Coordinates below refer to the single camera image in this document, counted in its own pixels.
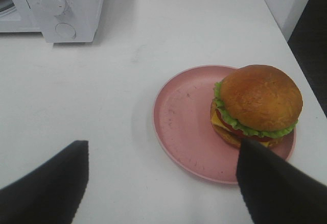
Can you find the white timer knob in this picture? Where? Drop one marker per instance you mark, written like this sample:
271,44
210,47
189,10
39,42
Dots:
54,7

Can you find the round white door button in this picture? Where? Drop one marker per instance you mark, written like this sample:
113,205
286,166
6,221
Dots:
65,30

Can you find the burger with lettuce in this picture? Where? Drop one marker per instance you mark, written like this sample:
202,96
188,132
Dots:
255,102

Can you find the pink round plate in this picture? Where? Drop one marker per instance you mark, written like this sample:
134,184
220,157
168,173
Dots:
182,122

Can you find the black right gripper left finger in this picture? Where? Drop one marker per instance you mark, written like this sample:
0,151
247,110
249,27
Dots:
52,192

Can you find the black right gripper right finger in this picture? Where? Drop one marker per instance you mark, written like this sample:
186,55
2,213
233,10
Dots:
274,191

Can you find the white microwave oven body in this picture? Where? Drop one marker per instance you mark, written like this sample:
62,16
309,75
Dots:
21,16

